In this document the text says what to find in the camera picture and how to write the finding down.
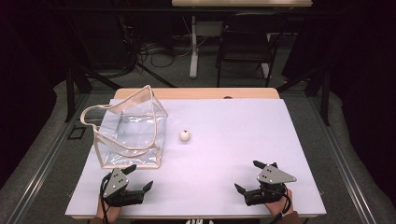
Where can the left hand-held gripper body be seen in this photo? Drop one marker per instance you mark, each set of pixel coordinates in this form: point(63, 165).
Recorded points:
point(115, 183)

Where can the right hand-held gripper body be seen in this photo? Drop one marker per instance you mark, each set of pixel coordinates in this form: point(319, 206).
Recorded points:
point(272, 175)

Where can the transparent bag with beige trim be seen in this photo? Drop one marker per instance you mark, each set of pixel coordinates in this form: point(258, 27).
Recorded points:
point(134, 130)

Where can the small white ball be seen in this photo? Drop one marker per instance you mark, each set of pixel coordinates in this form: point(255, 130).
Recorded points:
point(185, 135)

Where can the person's left hand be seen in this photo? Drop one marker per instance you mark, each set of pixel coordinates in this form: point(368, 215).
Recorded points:
point(109, 213)

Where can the person's right hand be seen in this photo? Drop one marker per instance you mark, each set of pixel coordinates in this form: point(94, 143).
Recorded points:
point(278, 207)

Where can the white table mat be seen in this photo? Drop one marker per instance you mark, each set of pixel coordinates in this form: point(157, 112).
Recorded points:
point(233, 140)

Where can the dark table grommet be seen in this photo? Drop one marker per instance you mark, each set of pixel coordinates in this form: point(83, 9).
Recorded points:
point(228, 97)

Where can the black metal stand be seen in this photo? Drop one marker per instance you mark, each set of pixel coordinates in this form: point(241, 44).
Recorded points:
point(326, 99)
point(70, 93)

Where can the black chair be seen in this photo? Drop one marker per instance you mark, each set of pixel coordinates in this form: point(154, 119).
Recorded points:
point(246, 43)

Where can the dark curtain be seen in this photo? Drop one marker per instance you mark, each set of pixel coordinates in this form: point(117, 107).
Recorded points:
point(21, 93)
point(367, 93)

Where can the white desk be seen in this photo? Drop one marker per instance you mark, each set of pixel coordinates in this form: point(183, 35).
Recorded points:
point(243, 3)

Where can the black square floor frame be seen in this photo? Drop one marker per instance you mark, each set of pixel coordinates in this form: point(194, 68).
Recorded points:
point(79, 127)

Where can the aluminium floor rail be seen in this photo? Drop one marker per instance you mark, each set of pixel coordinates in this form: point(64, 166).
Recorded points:
point(31, 186)
point(351, 186)

